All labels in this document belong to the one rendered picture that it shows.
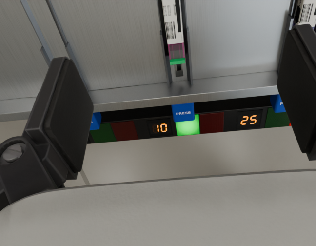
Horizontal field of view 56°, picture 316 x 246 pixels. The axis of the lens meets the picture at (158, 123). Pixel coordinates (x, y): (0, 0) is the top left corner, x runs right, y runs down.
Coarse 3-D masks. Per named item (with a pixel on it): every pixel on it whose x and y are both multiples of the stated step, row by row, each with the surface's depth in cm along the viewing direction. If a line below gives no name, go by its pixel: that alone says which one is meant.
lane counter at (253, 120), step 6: (240, 114) 35; (246, 114) 35; (252, 114) 35; (258, 114) 35; (240, 120) 36; (246, 120) 36; (252, 120) 36; (258, 120) 36; (240, 126) 37; (246, 126) 37; (252, 126) 37; (258, 126) 37
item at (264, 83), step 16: (208, 80) 30; (224, 80) 30; (240, 80) 29; (256, 80) 29; (272, 80) 29; (96, 96) 31; (112, 96) 30; (128, 96) 30; (144, 96) 30; (160, 96) 29; (176, 96) 29; (192, 96) 29; (208, 96) 29; (224, 96) 29; (240, 96) 29; (256, 96) 29; (0, 112) 31; (16, 112) 31
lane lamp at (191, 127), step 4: (196, 116) 36; (196, 120) 36; (176, 124) 37; (180, 124) 37; (184, 124) 37; (188, 124) 37; (192, 124) 37; (196, 124) 37; (180, 128) 37; (184, 128) 37; (188, 128) 37; (192, 128) 37; (196, 128) 37; (180, 132) 38; (184, 132) 38; (188, 132) 38; (192, 132) 38; (196, 132) 38
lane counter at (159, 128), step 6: (150, 120) 36; (156, 120) 36; (162, 120) 36; (168, 120) 36; (150, 126) 37; (156, 126) 37; (162, 126) 37; (168, 126) 37; (150, 132) 38; (156, 132) 38; (162, 132) 38; (168, 132) 38
